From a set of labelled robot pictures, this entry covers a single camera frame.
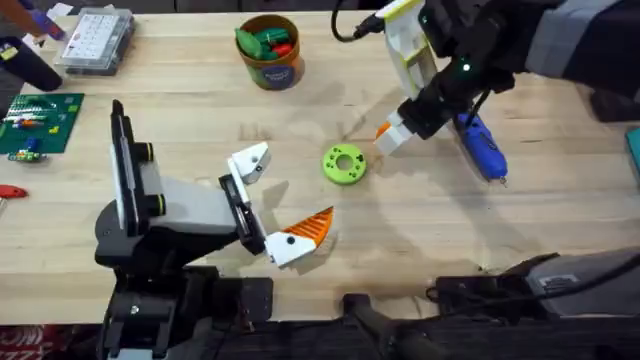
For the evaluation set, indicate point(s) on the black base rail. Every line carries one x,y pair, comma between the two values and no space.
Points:
450,345

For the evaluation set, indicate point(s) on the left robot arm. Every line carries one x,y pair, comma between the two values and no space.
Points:
145,305

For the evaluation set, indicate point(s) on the green disc with holes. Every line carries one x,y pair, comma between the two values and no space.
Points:
332,167

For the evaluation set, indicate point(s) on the clear plastic parts box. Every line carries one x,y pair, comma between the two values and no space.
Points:
95,42

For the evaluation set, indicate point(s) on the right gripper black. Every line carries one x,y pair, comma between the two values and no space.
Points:
465,65

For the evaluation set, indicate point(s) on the dark box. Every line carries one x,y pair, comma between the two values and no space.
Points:
615,106

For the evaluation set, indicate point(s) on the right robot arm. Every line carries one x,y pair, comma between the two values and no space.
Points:
580,40

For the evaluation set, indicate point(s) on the teal box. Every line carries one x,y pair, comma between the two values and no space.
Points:
635,152

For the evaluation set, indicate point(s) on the brown tub with toy vegetables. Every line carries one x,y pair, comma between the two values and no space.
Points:
272,55

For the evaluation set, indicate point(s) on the left wrist upright black plate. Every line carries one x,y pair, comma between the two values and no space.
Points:
124,170

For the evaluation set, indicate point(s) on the black cylindrical tool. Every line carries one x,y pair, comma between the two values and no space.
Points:
30,67

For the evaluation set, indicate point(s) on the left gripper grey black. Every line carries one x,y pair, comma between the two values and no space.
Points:
195,210

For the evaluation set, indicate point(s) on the blue electric screwdriver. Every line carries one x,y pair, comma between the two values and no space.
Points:
482,147

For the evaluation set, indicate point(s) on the person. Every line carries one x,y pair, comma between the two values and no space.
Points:
30,17

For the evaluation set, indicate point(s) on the green board with toy blocks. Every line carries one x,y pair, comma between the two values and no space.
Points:
40,125

